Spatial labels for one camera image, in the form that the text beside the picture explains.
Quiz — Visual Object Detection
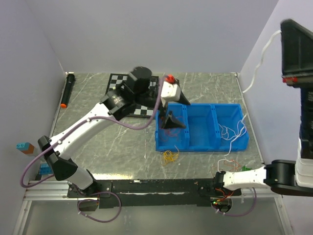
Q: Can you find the white cable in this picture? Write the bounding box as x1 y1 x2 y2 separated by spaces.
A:
217 30 282 172

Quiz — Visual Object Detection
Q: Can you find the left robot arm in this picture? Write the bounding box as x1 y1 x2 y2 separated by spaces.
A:
38 66 190 197

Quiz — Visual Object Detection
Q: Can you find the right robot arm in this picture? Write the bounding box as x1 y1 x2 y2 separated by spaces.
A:
213 19 313 197

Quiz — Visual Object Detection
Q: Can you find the black white chessboard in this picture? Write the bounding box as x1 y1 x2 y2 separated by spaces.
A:
106 73 158 118

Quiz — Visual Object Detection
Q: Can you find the blue three-compartment bin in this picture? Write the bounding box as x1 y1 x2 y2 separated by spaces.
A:
155 103 249 152

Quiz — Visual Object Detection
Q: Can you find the black marker orange cap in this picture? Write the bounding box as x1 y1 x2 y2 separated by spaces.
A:
60 73 76 109

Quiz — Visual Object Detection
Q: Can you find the green small object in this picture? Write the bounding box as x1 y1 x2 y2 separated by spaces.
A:
241 165 252 171

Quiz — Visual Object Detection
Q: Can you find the blue toy brick stack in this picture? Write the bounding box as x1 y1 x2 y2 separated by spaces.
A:
35 163 53 180

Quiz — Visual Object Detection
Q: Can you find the blue brown toy block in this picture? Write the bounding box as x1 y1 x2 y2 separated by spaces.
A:
16 142 39 157

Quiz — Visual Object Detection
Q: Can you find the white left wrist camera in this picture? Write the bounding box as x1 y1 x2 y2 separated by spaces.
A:
161 81 181 102

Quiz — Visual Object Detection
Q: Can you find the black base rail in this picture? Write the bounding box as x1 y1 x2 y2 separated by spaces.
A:
67 178 242 209

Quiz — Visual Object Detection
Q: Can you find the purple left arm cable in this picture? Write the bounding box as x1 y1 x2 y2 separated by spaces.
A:
20 75 169 188

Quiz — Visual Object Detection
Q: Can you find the aluminium frame rail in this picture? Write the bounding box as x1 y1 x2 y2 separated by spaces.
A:
23 181 69 201

